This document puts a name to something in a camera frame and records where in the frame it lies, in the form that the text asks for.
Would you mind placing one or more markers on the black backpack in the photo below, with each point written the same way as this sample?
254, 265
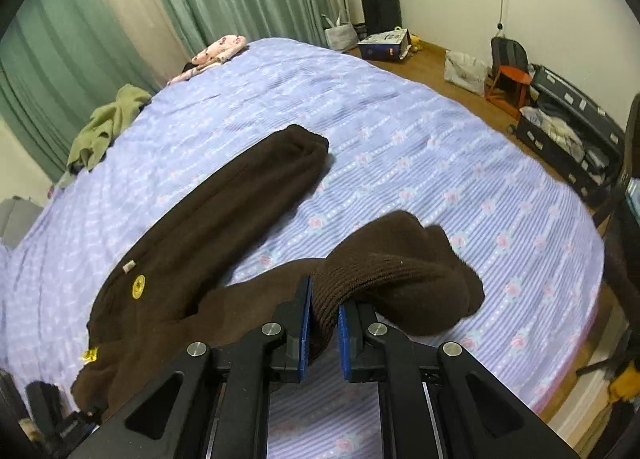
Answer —
506, 51

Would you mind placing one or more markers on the small yellow object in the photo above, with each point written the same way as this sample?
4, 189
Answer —
415, 40

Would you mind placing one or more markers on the pile of light clothes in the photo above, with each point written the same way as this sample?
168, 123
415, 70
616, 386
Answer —
555, 131

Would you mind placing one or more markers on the dark garment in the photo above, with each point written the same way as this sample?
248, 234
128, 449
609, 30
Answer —
189, 70

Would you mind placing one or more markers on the brown knit pants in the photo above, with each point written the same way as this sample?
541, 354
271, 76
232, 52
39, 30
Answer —
200, 219

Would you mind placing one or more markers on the olive green garment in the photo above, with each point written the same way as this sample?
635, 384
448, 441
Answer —
107, 121

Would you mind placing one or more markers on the orange stool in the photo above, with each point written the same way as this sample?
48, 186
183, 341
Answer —
512, 75

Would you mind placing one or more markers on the yellow cloth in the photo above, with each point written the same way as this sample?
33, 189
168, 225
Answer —
625, 384

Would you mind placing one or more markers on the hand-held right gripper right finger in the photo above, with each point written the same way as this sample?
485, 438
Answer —
343, 339

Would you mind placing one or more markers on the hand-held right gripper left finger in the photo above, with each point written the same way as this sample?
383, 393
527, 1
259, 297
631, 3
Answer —
305, 334

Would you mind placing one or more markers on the pink floral garment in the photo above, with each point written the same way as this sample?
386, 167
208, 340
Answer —
220, 46

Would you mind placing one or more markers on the black chair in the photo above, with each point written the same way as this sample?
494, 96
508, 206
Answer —
631, 139

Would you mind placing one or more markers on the blue cardboard box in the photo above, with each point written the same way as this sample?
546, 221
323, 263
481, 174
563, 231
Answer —
384, 45

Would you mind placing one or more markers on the open black suitcase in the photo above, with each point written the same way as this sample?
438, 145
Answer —
575, 101

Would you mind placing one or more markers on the grey tote bag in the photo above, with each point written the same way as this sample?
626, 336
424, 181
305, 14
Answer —
340, 34

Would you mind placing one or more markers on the white plastic bag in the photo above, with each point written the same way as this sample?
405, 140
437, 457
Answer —
466, 71

